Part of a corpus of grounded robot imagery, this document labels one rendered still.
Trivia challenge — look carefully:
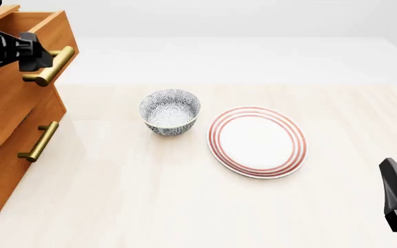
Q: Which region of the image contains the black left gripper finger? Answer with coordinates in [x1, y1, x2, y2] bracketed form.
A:
[33, 41, 54, 70]

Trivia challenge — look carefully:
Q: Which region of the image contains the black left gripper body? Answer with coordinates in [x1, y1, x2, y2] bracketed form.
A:
[14, 39, 40, 72]

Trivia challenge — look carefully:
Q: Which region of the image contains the long brass drawer handle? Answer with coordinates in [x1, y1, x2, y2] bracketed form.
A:
[22, 45, 76, 87]

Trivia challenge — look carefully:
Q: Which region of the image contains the wooden drawer with tall sides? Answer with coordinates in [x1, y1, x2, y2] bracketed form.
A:
[0, 10, 80, 147]

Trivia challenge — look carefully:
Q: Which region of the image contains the blue floral patterned bowl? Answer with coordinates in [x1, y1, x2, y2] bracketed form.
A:
[138, 88, 202, 136]

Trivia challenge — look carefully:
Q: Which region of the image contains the white plate with red rings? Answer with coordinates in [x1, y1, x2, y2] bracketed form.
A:
[206, 105, 309, 180]

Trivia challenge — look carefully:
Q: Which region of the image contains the short brass drawer handle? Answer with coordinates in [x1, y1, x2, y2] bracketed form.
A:
[17, 121, 60, 163]

